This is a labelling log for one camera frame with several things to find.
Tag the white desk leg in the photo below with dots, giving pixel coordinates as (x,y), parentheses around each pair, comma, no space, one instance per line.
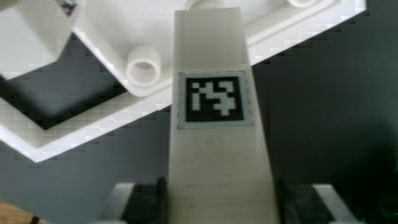
(36,23)
(221,183)

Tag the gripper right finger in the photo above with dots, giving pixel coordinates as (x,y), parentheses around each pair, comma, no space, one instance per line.
(312,205)

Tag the white desk tabletop panel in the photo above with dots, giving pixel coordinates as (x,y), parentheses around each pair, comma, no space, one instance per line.
(214,32)

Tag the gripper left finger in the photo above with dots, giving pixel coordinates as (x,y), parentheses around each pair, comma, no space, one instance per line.
(138,204)

